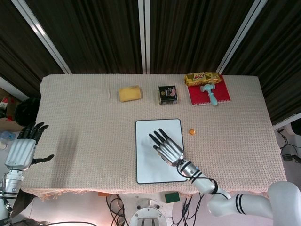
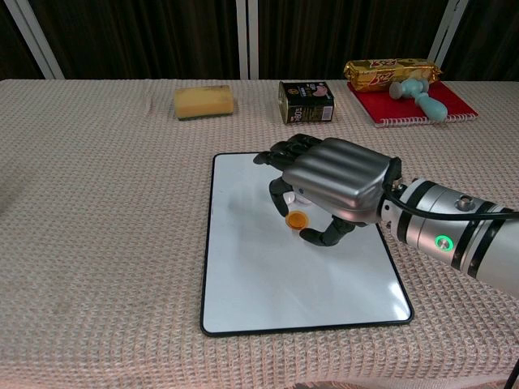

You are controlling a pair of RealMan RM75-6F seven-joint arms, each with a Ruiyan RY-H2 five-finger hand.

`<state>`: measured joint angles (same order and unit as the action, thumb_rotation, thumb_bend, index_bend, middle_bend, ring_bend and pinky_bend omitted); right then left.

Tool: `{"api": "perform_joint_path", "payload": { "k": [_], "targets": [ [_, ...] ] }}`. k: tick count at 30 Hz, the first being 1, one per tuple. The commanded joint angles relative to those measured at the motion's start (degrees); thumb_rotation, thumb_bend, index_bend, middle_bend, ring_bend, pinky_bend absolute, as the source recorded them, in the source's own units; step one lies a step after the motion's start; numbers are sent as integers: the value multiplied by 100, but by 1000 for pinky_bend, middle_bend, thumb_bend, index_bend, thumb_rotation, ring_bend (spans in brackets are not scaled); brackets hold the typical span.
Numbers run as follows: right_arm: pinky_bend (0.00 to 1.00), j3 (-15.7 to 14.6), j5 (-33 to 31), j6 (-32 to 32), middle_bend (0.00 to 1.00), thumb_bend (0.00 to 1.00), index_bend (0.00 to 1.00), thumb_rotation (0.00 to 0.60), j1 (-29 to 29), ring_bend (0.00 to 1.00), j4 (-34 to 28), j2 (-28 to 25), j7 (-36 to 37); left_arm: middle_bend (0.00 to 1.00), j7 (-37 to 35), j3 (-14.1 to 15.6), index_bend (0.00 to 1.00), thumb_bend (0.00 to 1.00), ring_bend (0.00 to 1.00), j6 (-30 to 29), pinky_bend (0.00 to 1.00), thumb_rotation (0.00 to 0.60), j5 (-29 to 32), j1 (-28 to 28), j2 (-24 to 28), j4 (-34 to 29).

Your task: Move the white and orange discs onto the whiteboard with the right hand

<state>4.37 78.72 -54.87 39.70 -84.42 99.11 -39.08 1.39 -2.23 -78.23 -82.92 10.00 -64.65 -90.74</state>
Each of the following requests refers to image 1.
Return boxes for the beige waffle tablecloth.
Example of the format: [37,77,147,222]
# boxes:
[21,73,289,203]

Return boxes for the white magnetic board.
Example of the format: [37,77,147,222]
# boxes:
[135,118,189,185]

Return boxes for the clear plastic bottle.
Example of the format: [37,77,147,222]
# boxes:
[0,131,15,142]

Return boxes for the light blue toy hammer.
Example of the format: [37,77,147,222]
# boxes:
[199,83,219,107]

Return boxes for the black floor cables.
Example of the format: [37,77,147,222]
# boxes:
[42,194,205,226]

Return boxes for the black bag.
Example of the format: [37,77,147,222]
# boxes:
[14,97,41,128]

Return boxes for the red spiral notebook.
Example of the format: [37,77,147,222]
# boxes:
[187,75,231,107]

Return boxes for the green block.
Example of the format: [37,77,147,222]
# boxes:
[164,192,181,204]

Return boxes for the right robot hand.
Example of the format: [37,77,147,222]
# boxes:
[148,128,186,167]

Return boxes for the golden biscuit pack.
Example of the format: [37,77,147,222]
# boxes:
[184,71,223,86]

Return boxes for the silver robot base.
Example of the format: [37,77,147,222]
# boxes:
[128,194,176,226]

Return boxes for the black pleated curtain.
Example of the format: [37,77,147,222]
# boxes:
[0,0,65,95]
[222,0,301,125]
[24,0,143,74]
[150,0,256,74]

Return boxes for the yellow sponge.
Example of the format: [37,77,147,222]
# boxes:
[118,85,144,103]

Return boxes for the small dark box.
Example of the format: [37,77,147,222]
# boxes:
[157,85,179,105]

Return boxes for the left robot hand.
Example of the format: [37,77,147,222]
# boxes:
[4,121,55,171]

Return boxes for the black device with cables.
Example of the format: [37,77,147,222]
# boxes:
[278,128,301,164]

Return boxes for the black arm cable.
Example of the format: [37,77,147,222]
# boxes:
[177,160,232,196]

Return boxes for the cardboard box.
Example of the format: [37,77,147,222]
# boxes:
[0,87,26,133]

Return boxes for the aluminium frame post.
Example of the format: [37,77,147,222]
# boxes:
[11,0,71,74]
[137,0,151,74]
[216,0,262,74]

